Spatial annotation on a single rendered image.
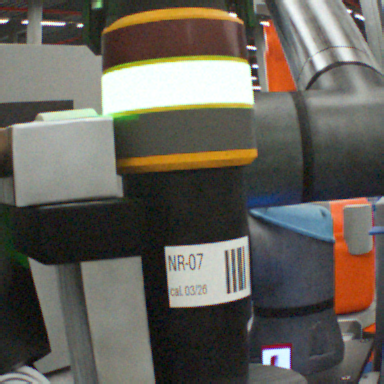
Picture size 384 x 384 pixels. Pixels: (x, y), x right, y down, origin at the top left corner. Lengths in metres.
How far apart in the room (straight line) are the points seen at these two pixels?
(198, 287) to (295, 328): 0.78
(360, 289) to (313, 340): 3.19
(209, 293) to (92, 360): 0.04
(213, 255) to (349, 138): 0.28
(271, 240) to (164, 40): 0.78
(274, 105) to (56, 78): 4.28
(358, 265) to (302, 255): 3.19
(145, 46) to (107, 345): 0.08
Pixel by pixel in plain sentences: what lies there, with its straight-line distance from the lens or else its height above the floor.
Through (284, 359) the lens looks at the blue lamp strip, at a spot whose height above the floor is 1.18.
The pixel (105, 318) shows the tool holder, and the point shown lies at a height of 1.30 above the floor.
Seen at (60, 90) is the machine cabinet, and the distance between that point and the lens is 4.76.
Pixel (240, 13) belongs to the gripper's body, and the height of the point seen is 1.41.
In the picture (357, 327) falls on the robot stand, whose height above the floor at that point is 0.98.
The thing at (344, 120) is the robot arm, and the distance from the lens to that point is 0.48.
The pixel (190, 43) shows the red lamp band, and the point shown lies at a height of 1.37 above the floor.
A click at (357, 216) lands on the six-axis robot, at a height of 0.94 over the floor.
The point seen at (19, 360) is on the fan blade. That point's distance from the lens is 0.21.
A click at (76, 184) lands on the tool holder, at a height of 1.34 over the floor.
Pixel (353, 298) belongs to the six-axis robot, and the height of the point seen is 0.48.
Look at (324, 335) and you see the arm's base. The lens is 1.01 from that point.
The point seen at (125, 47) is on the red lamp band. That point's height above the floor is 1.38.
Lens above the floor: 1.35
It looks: 3 degrees down
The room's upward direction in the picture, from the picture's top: 4 degrees counter-clockwise
